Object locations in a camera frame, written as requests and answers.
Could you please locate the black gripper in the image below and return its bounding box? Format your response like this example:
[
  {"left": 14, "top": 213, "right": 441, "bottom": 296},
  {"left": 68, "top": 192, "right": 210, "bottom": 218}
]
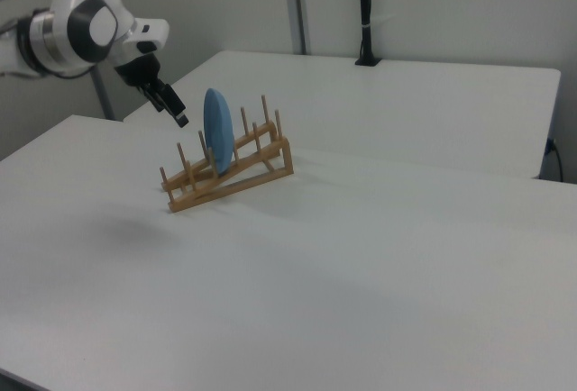
[{"left": 113, "top": 50, "right": 189, "bottom": 129}]

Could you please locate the blue plastic plate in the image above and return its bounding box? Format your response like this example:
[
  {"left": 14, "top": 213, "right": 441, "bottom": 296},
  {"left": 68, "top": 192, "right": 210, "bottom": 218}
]
[{"left": 202, "top": 87, "right": 235, "bottom": 176}]

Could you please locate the wooden plate rack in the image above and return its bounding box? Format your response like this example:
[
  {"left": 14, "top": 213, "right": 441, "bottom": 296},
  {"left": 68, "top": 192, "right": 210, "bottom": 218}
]
[{"left": 159, "top": 95, "right": 295, "bottom": 214}]

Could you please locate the grey metal partition post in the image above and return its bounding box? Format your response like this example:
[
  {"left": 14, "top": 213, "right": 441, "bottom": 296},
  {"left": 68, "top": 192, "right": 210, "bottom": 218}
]
[{"left": 282, "top": 0, "right": 313, "bottom": 56}]

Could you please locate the black camera pole with base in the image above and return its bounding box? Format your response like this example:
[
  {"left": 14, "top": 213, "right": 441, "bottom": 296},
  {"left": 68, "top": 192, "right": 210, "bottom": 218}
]
[{"left": 354, "top": 0, "right": 383, "bottom": 68}]

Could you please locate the black power cable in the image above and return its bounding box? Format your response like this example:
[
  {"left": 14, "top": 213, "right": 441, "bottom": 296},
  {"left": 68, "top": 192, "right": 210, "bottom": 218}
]
[{"left": 545, "top": 137, "right": 565, "bottom": 183}]

